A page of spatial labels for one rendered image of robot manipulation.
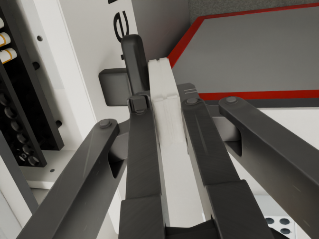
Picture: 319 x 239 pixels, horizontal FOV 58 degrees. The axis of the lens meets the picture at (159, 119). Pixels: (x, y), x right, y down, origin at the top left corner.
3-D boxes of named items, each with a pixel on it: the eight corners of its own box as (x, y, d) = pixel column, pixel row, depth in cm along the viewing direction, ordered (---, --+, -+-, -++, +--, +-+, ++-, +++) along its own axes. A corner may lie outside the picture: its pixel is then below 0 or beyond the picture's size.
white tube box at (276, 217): (293, 195, 40) (296, 216, 37) (295, 236, 44) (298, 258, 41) (205, 194, 44) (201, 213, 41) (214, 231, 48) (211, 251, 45)
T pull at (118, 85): (141, 31, 19) (134, 36, 18) (160, 125, 23) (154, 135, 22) (95, 36, 21) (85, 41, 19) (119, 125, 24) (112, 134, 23)
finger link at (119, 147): (160, 155, 14) (102, 165, 14) (155, 110, 19) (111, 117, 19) (155, 130, 14) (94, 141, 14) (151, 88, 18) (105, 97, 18)
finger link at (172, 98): (165, 98, 15) (179, 96, 15) (157, 58, 21) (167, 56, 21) (173, 146, 16) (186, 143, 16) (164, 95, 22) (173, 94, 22)
